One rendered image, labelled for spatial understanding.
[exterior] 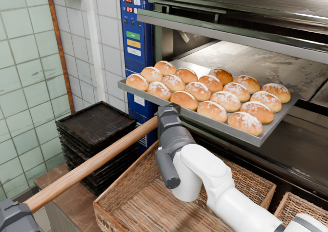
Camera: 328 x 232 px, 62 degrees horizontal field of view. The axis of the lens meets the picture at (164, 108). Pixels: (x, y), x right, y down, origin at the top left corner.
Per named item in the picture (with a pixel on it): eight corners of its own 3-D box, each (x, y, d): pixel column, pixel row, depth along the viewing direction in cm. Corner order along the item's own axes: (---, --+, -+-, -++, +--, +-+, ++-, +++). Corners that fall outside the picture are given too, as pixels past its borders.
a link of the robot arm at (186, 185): (199, 134, 68) (219, 164, 58) (190, 167, 73) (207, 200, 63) (155, 135, 64) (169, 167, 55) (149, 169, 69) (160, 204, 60)
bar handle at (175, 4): (146, 14, 103) (149, 14, 104) (222, 30, 84) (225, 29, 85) (148, -3, 100) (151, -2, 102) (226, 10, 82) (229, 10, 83)
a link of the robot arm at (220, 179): (195, 139, 63) (243, 174, 55) (187, 169, 67) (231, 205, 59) (175, 147, 59) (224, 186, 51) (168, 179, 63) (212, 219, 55)
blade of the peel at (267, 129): (259, 147, 72) (261, 139, 70) (117, 88, 102) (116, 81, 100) (301, 95, 95) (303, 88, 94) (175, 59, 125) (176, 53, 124)
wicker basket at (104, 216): (168, 168, 150) (168, 126, 136) (265, 229, 118) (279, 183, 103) (94, 225, 119) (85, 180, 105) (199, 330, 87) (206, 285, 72)
